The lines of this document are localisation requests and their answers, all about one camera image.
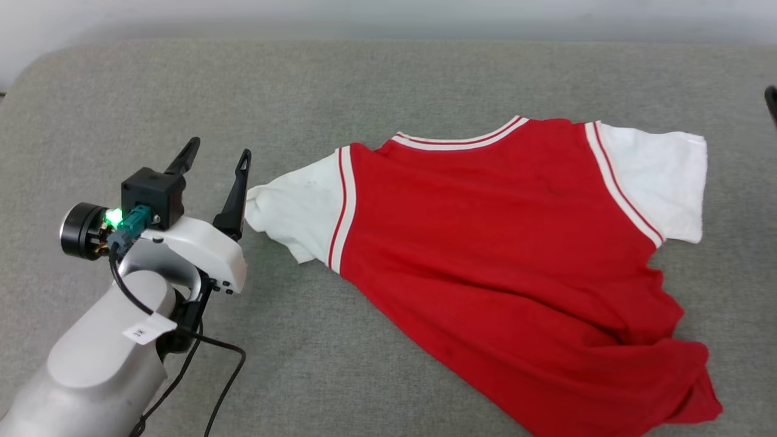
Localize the white paper cable label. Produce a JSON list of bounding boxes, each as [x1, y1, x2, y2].
[[123, 312, 177, 346]]

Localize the thin black cable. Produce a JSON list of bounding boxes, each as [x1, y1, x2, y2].
[[129, 322, 204, 437]]

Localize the red and white t-shirt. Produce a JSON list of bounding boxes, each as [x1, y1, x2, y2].
[[245, 115, 724, 437]]

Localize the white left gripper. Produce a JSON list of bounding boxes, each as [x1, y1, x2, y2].
[[117, 137, 252, 303]]

